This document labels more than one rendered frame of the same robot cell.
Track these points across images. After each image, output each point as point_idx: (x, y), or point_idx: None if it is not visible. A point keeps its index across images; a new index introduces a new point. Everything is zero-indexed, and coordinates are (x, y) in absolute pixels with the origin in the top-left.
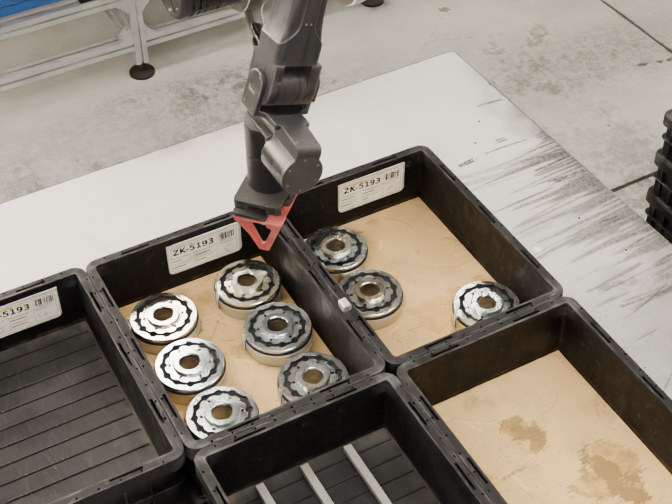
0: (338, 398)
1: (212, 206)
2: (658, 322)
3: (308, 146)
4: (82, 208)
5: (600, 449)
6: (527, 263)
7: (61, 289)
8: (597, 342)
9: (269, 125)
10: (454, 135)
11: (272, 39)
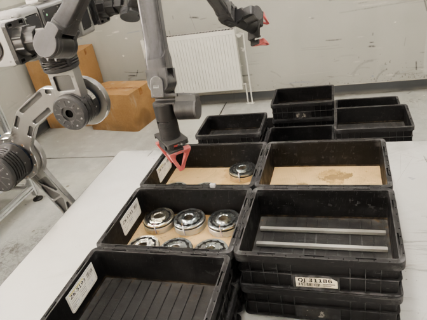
0: (251, 204)
1: (92, 233)
2: None
3: (194, 93)
4: (34, 270)
5: (323, 174)
6: (245, 145)
7: (93, 262)
8: (292, 146)
9: (169, 101)
10: (150, 165)
11: (155, 58)
